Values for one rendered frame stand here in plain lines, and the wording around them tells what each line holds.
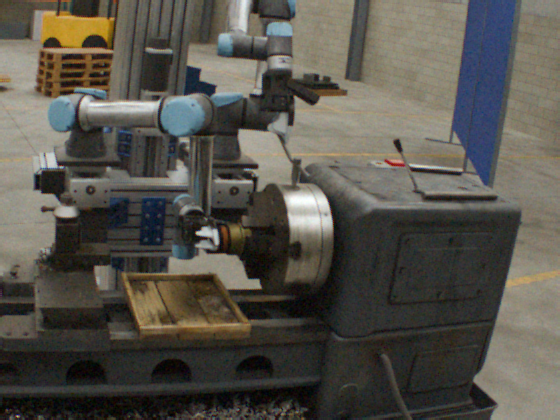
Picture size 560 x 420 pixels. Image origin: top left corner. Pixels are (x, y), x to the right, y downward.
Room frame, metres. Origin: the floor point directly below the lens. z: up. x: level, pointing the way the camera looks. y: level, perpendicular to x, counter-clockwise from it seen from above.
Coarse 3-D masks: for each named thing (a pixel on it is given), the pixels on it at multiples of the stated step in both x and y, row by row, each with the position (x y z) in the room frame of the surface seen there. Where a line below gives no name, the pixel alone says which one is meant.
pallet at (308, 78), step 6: (294, 78) 14.27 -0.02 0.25; (300, 78) 14.41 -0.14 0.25; (306, 78) 13.97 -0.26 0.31; (312, 78) 14.00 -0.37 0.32; (318, 78) 14.30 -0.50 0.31; (324, 78) 14.47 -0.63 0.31; (330, 78) 14.48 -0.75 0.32; (300, 84) 14.00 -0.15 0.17; (306, 84) 13.88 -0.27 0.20; (312, 84) 13.80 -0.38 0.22; (318, 84) 13.92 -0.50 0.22; (324, 84) 14.13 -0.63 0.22; (330, 84) 14.31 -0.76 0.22; (336, 84) 14.49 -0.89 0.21; (312, 90) 13.65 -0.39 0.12; (318, 90) 13.80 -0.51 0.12; (324, 90) 13.95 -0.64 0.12; (330, 90) 14.09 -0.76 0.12; (336, 90) 14.24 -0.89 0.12; (342, 90) 14.44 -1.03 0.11
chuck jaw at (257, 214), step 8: (256, 192) 1.93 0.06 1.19; (264, 192) 1.93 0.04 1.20; (248, 200) 1.94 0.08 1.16; (256, 200) 1.91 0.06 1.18; (264, 200) 1.92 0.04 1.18; (248, 208) 1.89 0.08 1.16; (256, 208) 1.90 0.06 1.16; (264, 208) 1.90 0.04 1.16; (248, 216) 1.87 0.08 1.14; (256, 216) 1.88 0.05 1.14; (264, 216) 1.89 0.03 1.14; (240, 224) 1.86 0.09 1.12; (248, 224) 1.86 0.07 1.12; (256, 224) 1.87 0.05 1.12; (264, 224) 1.87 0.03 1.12; (272, 224) 1.88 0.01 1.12
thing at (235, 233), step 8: (224, 232) 1.80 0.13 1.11; (232, 232) 1.80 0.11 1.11; (240, 232) 1.81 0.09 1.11; (248, 232) 1.83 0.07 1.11; (224, 240) 1.79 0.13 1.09; (232, 240) 1.79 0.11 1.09; (240, 240) 1.80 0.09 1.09; (224, 248) 1.79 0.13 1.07; (232, 248) 1.79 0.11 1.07; (240, 248) 1.80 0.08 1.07; (240, 256) 1.81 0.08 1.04
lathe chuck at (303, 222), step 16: (272, 192) 1.89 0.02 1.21; (288, 192) 1.84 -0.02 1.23; (304, 192) 1.86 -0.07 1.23; (272, 208) 1.88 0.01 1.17; (288, 208) 1.78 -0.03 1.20; (304, 208) 1.80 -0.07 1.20; (288, 224) 1.76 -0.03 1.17; (304, 224) 1.77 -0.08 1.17; (320, 224) 1.78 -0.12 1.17; (288, 240) 1.74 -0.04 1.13; (304, 240) 1.75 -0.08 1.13; (320, 240) 1.77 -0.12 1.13; (304, 256) 1.74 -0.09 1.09; (320, 256) 1.76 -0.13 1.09; (272, 272) 1.82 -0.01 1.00; (288, 272) 1.73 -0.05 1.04; (304, 272) 1.75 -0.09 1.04; (272, 288) 1.81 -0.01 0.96; (288, 288) 1.76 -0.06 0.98; (304, 288) 1.78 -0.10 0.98
